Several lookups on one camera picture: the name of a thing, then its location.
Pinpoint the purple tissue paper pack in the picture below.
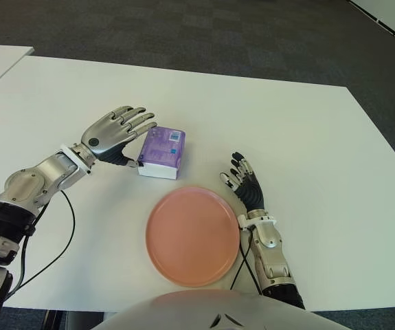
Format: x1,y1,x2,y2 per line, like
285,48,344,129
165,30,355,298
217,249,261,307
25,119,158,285
137,126,187,180

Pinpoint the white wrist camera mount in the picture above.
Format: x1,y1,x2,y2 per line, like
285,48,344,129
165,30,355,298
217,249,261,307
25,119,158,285
237,213,276,230
59,146,93,175

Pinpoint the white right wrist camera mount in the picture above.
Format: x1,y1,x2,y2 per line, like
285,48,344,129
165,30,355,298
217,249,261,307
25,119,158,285
237,213,276,230

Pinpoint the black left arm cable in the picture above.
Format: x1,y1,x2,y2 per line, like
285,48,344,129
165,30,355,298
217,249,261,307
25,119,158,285
10,190,77,296

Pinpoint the silver robot torso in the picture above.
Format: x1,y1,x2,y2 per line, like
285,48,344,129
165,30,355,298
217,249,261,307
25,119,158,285
92,288,351,330

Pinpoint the pink round plate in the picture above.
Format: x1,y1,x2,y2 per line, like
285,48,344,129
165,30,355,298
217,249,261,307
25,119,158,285
145,186,242,288

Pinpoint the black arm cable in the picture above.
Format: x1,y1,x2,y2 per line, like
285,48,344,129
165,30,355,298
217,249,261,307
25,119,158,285
230,226,263,295
10,190,77,296

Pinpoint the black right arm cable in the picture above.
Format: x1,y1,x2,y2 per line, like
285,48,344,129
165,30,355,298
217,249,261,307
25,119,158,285
230,226,263,295

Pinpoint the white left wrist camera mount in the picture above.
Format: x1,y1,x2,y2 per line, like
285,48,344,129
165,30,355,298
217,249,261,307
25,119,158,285
59,146,93,175

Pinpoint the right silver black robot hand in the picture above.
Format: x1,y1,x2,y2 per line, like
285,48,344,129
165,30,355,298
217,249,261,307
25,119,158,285
219,150,265,213

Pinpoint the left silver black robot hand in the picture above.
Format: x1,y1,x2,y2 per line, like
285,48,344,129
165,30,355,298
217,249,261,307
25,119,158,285
80,105,159,169

